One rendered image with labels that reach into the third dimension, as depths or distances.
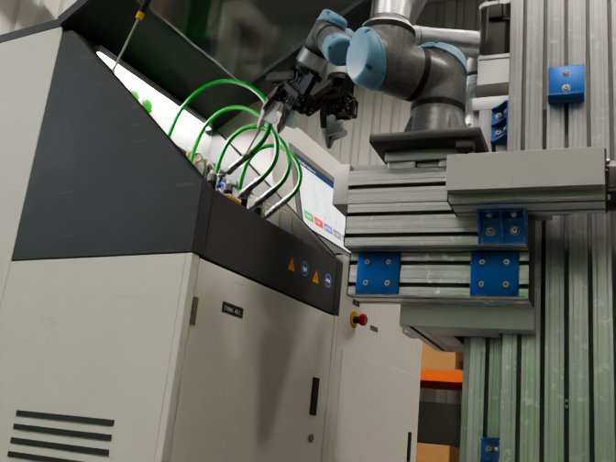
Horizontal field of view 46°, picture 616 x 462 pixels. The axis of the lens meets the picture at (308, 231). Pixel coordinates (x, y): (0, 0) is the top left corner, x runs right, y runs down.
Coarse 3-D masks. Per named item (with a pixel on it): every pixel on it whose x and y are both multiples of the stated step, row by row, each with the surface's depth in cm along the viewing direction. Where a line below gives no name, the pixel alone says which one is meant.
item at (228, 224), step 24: (216, 192) 162; (216, 216) 162; (240, 216) 170; (216, 240) 162; (240, 240) 170; (264, 240) 179; (288, 240) 189; (216, 264) 163; (240, 264) 169; (264, 264) 178; (312, 264) 199; (288, 288) 187; (312, 288) 199
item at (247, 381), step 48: (240, 288) 169; (192, 336) 152; (240, 336) 168; (288, 336) 186; (192, 384) 152; (240, 384) 167; (288, 384) 185; (192, 432) 151; (240, 432) 166; (288, 432) 184
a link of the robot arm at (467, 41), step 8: (416, 32) 201; (424, 32) 202; (432, 32) 203; (440, 32) 204; (448, 32) 205; (456, 32) 206; (464, 32) 207; (472, 32) 208; (416, 40) 201; (424, 40) 202; (432, 40) 202; (440, 40) 203; (448, 40) 204; (456, 40) 205; (464, 40) 206; (472, 40) 207; (456, 48) 206; (464, 48) 206; (472, 48) 207; (472, 56) 210
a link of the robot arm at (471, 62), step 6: (468, 60) 227; (474, 60) 223; (468, 66) 225; (474, 66) 222; (468, 72) 223; (474, 72) 221; (468, 78) 222; (474, 78) 221; (468, 84) 222; (474, 84) 221; (468, 90) 221; (474, 90) 220; (468, 96) 220; (474, 96) 219; (468, 102) 218; (468, 108) 217; (468, 114) 216; (468, 120) 216; (468, 126) 215
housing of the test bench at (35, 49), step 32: (32, 32) 208; (0, 64) 211; (32, 64) 203; (0, 96) 206; (32, 96) 198; (0, 128) 201; (32, 128) 194; (0, 160) 197; (32, 160) 190; (0, 192) 192; (0, 224) 189; (0, 256) 185; (0, 288) 181
